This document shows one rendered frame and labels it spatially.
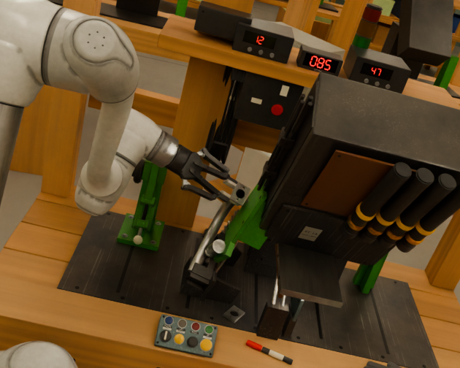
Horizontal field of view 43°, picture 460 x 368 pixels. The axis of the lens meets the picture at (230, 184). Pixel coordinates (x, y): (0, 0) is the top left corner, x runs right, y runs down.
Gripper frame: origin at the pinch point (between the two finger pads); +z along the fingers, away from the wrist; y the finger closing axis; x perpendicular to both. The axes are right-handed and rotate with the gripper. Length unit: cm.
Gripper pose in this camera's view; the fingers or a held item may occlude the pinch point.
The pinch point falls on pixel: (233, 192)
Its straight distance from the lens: 161.3
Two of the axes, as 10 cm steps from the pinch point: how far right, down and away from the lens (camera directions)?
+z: 8.1, 5.0, 2.9
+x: -4.2, 1.5, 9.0
